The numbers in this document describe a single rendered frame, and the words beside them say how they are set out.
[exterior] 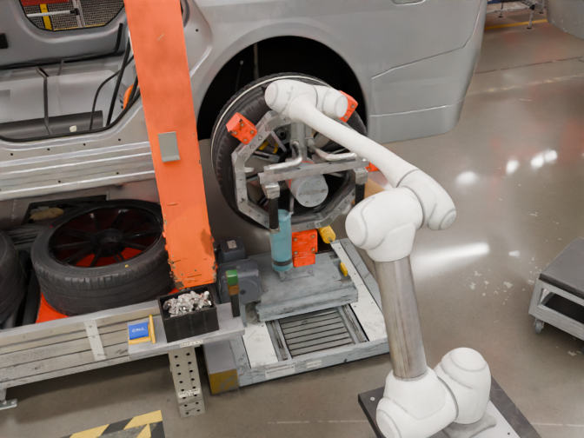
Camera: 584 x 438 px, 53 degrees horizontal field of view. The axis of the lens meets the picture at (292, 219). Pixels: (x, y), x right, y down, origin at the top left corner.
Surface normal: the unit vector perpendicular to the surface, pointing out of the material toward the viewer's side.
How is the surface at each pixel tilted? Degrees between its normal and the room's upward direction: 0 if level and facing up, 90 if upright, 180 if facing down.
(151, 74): 90
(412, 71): 90
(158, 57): 90
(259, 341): 0
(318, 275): 0
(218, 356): 0
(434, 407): 66
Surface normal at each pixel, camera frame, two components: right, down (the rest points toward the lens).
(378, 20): 0.26, 0.52
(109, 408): -0.04, -0.84
